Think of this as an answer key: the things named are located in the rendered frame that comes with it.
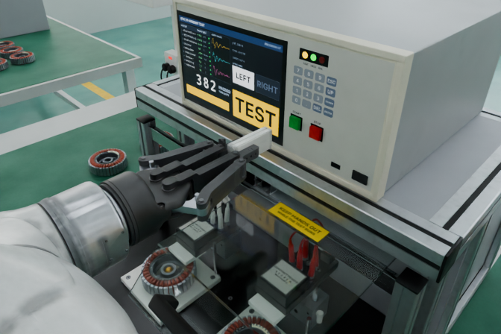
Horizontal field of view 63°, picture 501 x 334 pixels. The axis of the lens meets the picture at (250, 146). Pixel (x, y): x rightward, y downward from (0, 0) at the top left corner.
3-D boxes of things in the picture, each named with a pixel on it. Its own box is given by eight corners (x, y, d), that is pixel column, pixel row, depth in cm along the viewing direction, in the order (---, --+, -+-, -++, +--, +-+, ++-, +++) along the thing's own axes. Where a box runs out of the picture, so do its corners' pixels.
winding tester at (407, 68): (376, 203, 55) (405, 56, 45) (181, 103, 82) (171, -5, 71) (483, 112, 79) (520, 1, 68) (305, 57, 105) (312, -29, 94)
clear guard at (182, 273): (253, 438, 41) (253, 408, 38) (127, 296, 56) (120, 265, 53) (409, 263, 61) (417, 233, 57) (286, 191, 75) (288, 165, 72)
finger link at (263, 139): (230, 145, 52) (234, 147, 52) (268, 127, 56) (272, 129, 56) (231, 165, 54) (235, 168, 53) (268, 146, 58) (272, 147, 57)
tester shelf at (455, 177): (438, 284, 49) (447, 257, 47) (136, 106, 91) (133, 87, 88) (543, 148, 76) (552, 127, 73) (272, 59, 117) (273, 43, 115)
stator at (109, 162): (111, 180, 121) (109, 170, 119) (82, 171, 125) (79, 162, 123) (135, 162, 130) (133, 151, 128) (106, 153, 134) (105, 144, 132)
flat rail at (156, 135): (403, 303, 54) (408, 288, 52) (145, 135, 92) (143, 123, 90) (408, 297, 55) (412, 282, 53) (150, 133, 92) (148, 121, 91)
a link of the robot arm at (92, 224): (89, 303, 39) (142, 270, 43) (66, 233, 34) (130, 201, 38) (50, 253, 45) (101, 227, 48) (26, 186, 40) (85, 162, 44)
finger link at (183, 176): (159, 180, 45) (165, 186, 44) (235, 144, 52) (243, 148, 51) (162, 207, 47) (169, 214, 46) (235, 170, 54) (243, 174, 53)
